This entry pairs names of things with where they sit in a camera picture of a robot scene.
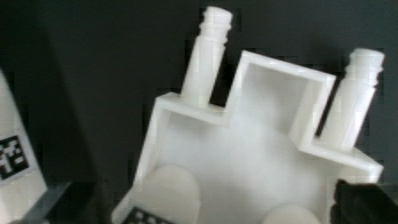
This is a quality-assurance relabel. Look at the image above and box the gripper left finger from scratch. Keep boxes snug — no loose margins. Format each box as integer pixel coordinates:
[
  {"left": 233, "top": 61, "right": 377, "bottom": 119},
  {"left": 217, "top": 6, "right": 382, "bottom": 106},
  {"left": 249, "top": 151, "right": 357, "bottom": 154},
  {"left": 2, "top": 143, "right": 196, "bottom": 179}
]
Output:
[{"left": 23, "top": 179, "right": 114, "bottom": 224}]

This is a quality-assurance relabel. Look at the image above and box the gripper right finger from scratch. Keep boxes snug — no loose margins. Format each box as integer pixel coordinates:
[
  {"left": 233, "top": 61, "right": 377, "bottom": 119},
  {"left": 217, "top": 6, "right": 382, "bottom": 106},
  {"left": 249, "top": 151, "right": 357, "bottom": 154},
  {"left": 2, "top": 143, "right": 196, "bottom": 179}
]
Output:
[{"left": 331, "top": 180, "right": 398, "bottom": 224}]

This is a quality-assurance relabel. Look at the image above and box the white chair back frame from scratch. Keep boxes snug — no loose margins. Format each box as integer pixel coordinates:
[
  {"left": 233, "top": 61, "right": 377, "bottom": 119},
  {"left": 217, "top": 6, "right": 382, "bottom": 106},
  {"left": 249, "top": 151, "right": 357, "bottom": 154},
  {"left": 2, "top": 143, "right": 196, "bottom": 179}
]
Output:
[{"left": 0, "top": 70, "right": 48, "bottom": 224}]

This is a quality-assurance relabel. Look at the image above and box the white chair seat part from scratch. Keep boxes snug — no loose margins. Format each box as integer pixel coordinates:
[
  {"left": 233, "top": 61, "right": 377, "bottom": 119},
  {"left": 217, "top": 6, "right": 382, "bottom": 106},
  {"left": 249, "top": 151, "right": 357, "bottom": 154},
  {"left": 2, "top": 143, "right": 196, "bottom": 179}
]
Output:
[{"left": 110, "top": 5, "right": 387, "bottom": 224}]

